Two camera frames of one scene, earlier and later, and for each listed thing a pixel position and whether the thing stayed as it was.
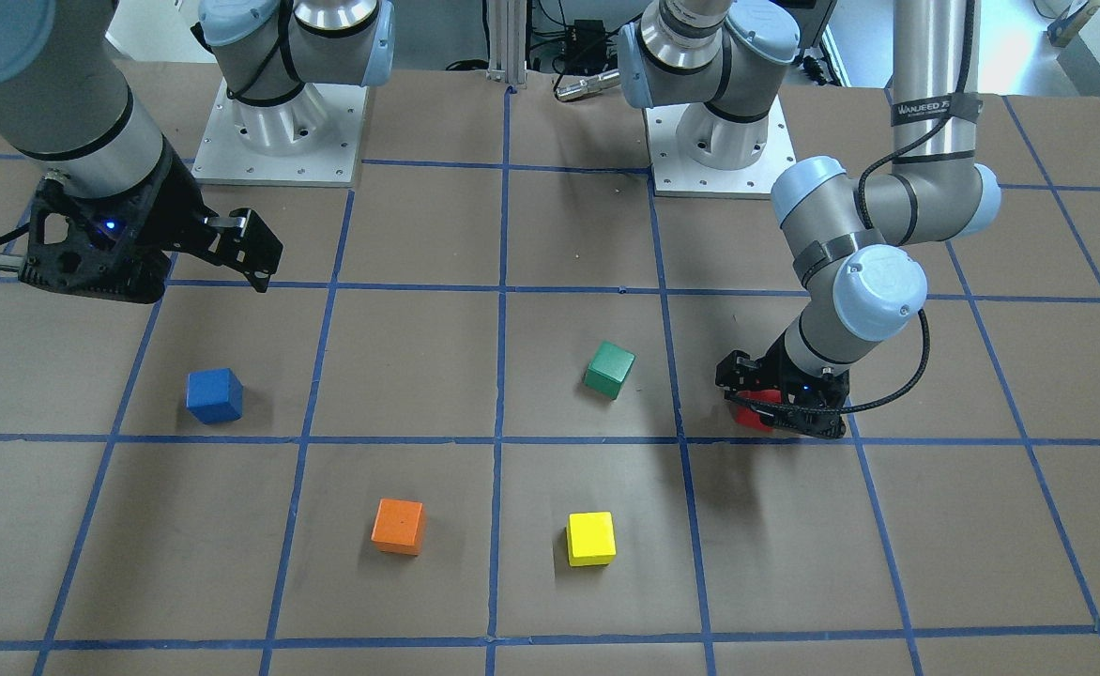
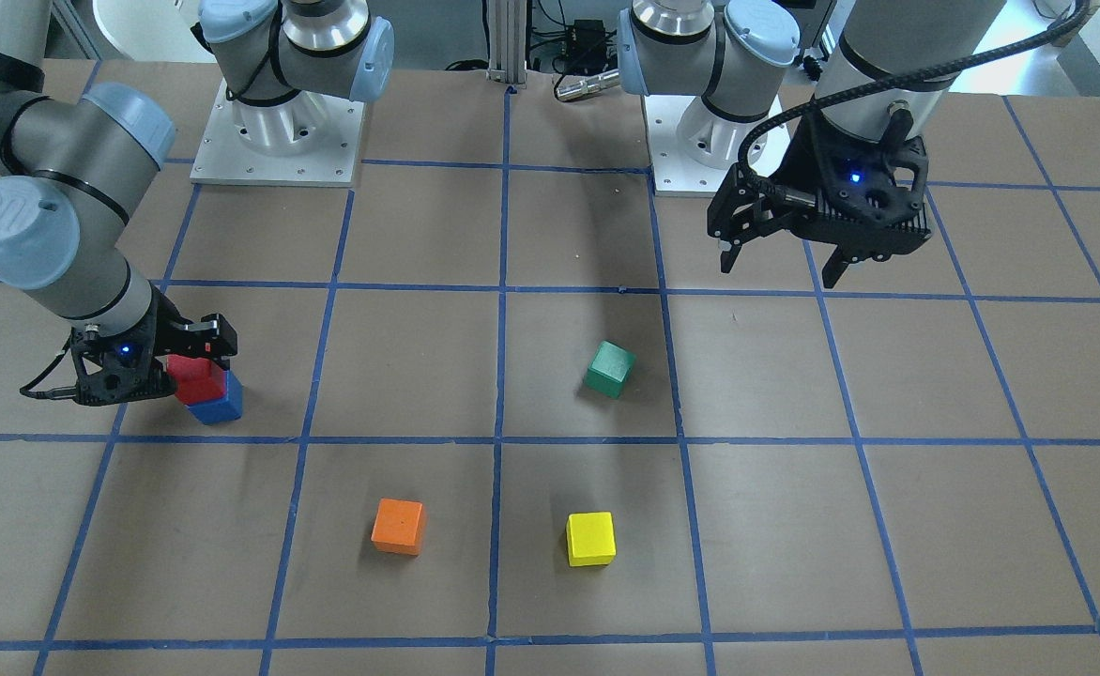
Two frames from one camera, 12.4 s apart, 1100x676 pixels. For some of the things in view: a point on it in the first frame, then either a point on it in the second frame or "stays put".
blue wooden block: (215, 395) stays put
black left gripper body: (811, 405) to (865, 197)
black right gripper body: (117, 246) to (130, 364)
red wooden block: (748, 417) to (196, 379)
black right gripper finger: (247, 244) to (214, 337)
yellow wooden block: (590, 539) stays put
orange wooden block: (399, 528) stays put
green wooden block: (609, 370) stays put
